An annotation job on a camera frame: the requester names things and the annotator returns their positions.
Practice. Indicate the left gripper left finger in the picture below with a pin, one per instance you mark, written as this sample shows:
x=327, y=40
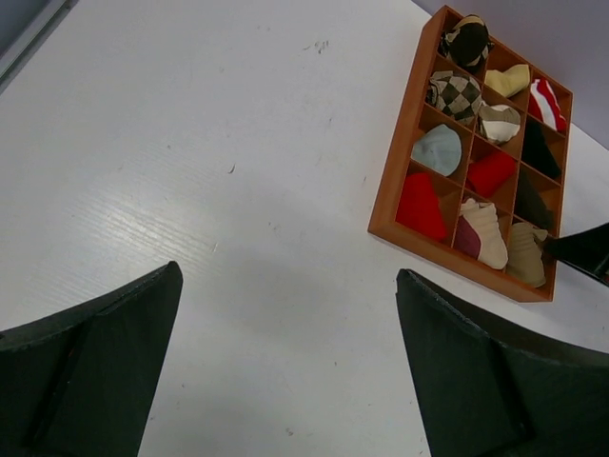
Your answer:
x=81, y=382

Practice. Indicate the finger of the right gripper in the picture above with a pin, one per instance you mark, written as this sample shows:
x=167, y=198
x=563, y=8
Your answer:
x=586, y=252

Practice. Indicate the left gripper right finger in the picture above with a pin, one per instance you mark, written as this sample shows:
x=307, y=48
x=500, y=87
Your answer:
x=489, y=387

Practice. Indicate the beige maroon striped sock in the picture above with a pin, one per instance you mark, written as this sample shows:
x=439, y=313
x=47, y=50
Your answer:
x=478, y=234

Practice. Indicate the red sock with white pattern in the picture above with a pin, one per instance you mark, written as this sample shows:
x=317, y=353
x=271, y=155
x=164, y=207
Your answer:
x=419, y=207

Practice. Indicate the dark brown black rolled sock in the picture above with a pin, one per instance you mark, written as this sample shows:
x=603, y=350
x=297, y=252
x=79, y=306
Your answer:
x=530, y=206

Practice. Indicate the orange wooden compartment tray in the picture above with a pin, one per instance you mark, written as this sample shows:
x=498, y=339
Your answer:
x=416, y=118

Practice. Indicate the red white striped rolled sock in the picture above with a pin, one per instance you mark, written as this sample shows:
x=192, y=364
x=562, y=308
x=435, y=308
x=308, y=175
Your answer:
x=543, y=104

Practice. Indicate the beige brown striped rolled sock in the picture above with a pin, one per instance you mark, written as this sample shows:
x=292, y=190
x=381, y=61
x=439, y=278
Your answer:
x=498, y=124

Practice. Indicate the light blue rolled sock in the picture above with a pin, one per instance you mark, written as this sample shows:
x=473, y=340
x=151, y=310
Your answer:
x=440, y=150

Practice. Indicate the yellow rolled sock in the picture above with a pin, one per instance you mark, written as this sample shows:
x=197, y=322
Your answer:
x=509, y=82

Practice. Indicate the checkered rolled sock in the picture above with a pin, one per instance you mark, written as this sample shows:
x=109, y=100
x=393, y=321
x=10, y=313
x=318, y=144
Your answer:
x=455, y=94

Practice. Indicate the aluminium front rail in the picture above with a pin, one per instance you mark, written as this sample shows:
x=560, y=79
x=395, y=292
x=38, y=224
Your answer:
x=25, y=26

